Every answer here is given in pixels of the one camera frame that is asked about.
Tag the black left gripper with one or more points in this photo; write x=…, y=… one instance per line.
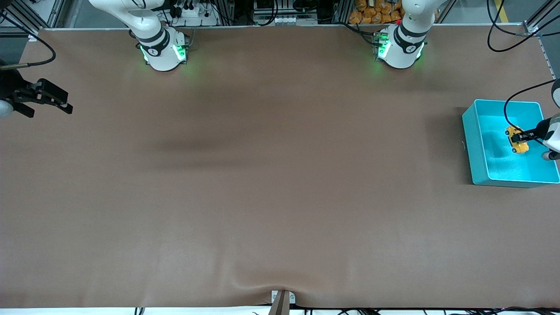
x=534, y=133

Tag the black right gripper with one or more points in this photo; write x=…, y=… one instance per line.
x=9, y=85

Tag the yellow beetle toy car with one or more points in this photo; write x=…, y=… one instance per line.
x=520, y=148

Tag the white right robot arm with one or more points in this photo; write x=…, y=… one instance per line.
x=162, y=52

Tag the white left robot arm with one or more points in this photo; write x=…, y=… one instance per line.
x=407, y=43

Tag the teal plastic bin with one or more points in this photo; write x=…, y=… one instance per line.
x=494, y=162

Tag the white power strip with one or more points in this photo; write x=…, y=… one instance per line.
x=192, y=13

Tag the orange packaged items pile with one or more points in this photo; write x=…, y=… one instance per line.
x=372, y=13

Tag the brown table mat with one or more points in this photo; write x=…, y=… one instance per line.
x=280, y=175

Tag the aluminium frame profile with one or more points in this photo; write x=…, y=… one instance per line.
x=531, y=27
x=43, y=15

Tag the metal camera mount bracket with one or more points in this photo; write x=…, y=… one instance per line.
x=282, y=304

